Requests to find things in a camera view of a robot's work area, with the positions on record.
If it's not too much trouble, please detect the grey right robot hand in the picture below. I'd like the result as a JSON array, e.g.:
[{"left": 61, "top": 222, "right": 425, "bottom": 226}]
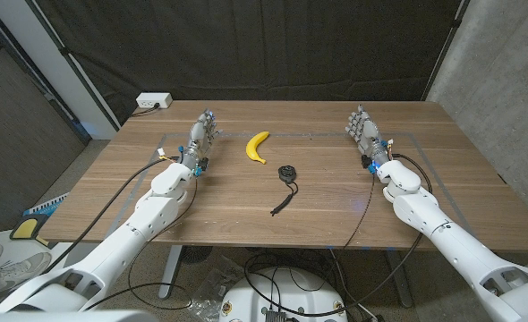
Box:
[{"left": 345, "top": 105, "right": 393, "bottom": 174}]

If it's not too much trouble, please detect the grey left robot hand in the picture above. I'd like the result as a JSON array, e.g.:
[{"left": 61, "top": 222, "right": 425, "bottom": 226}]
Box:
[{"left": 181, "top": 108, "right": 221, "bottom": 177}]

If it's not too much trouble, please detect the black stopwatch with lanyard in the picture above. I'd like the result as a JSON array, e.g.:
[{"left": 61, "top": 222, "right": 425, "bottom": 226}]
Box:
[{"left": 269, "top": 165, "right": 300, "bottom": 217}]

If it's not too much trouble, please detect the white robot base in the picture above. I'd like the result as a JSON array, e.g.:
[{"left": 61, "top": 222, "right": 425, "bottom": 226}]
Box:
[{"left": 218, "top": 267, "right": 349, "bottom": 322}]

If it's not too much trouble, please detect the yellow toy banana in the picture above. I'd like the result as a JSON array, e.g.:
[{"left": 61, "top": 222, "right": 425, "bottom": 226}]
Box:
[{"left": 245, "top": 131, "right": 270, "bottom": 165}]

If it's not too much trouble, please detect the white power strip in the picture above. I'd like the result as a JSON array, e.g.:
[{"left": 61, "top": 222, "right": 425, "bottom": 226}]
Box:
[{"left": 135, "top": 92, "right": 174, "bottom": 110}]

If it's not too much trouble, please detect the grey tape outline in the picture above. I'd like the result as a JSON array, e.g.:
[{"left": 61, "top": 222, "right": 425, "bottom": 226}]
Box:
[{"left": 105, "top": 131, "right": 484, "bottom": 250}]

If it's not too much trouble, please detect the black backdrop curtain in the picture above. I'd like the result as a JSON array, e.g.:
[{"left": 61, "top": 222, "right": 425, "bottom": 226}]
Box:
[{"left": 24, "top": 0, "right": 469, "bottom": 127}]

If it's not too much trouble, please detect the black backdrop stand pole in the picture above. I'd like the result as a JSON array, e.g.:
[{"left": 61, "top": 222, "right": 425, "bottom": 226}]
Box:
[
  {"left": 420, "top": 0, "right": 472, "bottom": 102},
  {"left": 24, "top": 0, "right": 123, "bottom": 131}
]

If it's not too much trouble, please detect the white table leg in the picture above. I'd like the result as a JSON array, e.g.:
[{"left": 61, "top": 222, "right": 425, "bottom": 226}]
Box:
[{"left": 158, "top": 244, "right": 183, "bottom": 300}]

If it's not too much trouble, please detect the grey table leg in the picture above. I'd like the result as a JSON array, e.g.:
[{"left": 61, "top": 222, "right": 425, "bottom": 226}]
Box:
[{"left": 384, "top": 250, "right": 414, "bottom": 309}]

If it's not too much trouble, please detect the clear plastic bag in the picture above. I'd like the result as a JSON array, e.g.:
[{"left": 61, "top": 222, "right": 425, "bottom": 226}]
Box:
[{"left": 187, "top": 257, "right": 248, "bottom": 322}]

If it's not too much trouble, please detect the blue and white striped object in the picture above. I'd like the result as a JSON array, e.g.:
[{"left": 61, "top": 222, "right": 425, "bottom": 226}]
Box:
[{"left": 23, "top": 191, "right": 71, "bottom": 217}]

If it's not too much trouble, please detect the yellow and black pad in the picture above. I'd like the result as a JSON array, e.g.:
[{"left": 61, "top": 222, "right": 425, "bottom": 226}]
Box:
[{"left": 9, "top": 214, "right": 51, "bottom": 248}]

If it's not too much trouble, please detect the grey sneaker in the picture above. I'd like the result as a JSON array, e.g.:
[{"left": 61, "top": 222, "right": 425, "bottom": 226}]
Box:
[{"left": 0, "top": 251, "right": 53, "bottom": 301}]

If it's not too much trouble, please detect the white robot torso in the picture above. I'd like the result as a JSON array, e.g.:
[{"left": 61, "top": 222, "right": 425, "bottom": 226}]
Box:
[{"left": 0, "top": 309, "right": 158, "bottom": 322}]

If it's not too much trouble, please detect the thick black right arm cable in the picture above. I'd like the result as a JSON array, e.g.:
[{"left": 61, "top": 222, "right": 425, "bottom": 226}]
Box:
[{"left": 244, "top": 153, "right": 434, "bottom": 318}]

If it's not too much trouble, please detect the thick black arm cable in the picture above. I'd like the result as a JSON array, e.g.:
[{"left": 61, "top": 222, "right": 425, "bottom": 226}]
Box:
[
  {"left": 244, "top": 153, "right": 434, "bottom": 318},
  {"left": 43, "top": 156, "right": 180, "bottom": 275}
]

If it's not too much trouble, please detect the black power strip cord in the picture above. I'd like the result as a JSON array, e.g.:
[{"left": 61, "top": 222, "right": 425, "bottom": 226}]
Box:
[{"left": 131, "top": 103, "right": 161, "bottom": 118}]

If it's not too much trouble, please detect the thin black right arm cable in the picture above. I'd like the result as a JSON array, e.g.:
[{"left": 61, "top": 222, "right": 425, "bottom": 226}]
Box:
[{"left": 343, "top": 174, "right": 377, "bottom": 250}]

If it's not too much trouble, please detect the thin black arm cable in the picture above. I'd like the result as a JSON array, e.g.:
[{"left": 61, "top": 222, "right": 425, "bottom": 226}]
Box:
[
  {"left": 126, "top": 177, "right": 200, "bottom": 311},
  {"left": 343, "top": 174, "right": 377, "bottom": 250}
]

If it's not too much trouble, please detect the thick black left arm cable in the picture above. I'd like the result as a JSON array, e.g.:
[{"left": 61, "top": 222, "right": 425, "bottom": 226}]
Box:
[{"left": 43, "top": 156, "right": 180, "bottom": 275}]

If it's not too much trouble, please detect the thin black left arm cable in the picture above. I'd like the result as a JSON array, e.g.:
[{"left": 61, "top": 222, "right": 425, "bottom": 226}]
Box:
[{"left": 126, "top": 177, "right": 200, "bottom": 311}]

